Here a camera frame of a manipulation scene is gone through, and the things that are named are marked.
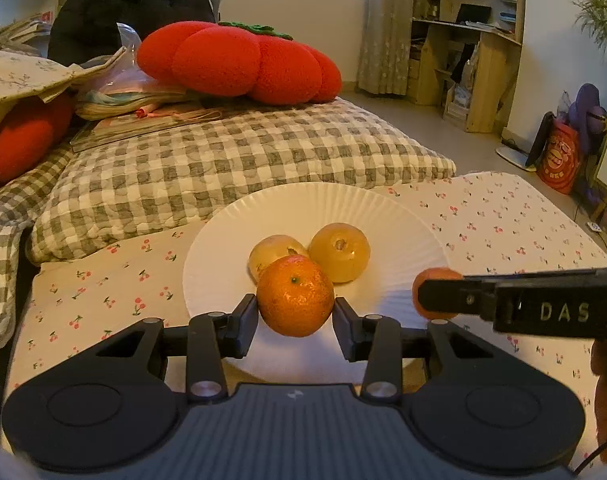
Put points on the beige floral curtain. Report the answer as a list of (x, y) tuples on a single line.
[(388, 30)]

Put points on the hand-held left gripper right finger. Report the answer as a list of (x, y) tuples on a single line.
[(344, 325)]

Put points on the grey checked cushion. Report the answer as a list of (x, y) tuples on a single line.
[(258, 155)]

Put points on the green white patterned pillow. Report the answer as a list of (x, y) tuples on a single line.
[(28, 72)]

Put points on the red shopping bag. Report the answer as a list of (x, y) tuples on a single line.
[(558, 160)]

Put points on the pale yellow round fruit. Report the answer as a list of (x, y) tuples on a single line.
[(339, 255), (271, 255)]

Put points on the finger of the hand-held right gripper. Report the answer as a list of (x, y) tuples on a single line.
[(448, 295)]

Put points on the large orange tangerine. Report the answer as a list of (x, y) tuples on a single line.
[(294, 297)]

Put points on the wooden desk with shelves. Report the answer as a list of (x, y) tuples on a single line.
[(483, 60)]

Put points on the stack of books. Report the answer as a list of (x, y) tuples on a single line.
[(133, 120)]

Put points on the purple plush toy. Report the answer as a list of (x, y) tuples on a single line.
[(588, 110)]

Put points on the white paper plate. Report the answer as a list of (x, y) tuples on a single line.
[(333, 210)]

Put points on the clear plastic bag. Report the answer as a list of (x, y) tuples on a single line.
[(126, 50)]

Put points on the small orange tangerine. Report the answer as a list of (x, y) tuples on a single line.
[(439, 273)]

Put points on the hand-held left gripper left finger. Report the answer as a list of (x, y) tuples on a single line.
[(247, 317)]

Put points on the red tomato-shaped cushion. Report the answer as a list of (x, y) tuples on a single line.
[(218, 55), (18, 145)]

